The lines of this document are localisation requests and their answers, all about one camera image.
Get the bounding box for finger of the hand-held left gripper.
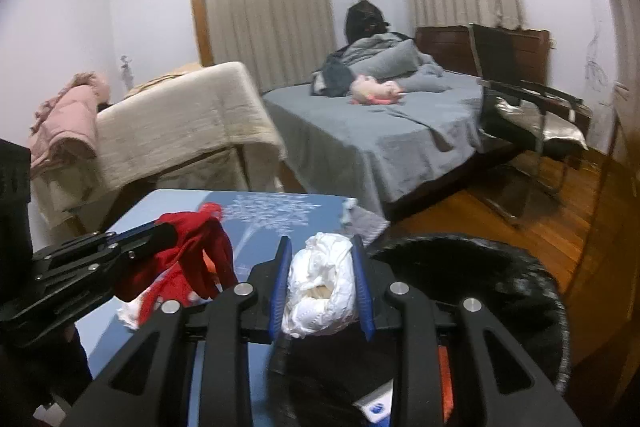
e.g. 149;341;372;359
0;247;151;348
32;222;180;280

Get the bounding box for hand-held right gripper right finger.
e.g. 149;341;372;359
350;234;583;427

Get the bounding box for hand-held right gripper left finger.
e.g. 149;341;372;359
67;236;293;427

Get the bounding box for white tissue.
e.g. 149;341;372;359
282;232;362;339

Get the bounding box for small white box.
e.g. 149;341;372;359
352;384;396;427

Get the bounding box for small orange foam net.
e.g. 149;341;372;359
436;344;455;423

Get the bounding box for black bin with black bag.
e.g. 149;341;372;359
267;234;571;427

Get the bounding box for grey quilted cloth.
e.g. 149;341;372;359
342;199;391;248

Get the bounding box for blue printed tablecloth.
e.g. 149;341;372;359
75;189;358;427

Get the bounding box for pink jacket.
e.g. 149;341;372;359
27;72;111;178

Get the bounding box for beige blanket-covered furniture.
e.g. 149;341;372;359
30;62;286;228

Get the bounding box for bed with grey sheet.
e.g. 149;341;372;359
262;69;501;223

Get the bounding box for pink plush toy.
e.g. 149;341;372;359
348;75;405;106

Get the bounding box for dark clothes pile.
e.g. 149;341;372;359
310;54;353;98

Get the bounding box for grey duvet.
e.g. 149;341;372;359
340;32;446;92

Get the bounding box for silver cushion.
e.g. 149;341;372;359
492;99;590;152

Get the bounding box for wide beige curtain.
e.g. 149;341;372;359
200;0;337;90

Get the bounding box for dark wooden headboard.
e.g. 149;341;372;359
415;25;551;82

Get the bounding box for wooden wardrobe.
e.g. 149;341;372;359
565;0;640;373

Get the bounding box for black coat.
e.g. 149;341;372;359
345;2;388;45

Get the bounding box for black cantilever chair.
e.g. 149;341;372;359
467;23;593;228

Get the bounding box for wooden window frame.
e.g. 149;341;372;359
187;0;216;68

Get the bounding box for wall cables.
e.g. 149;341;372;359
575;0;613;92

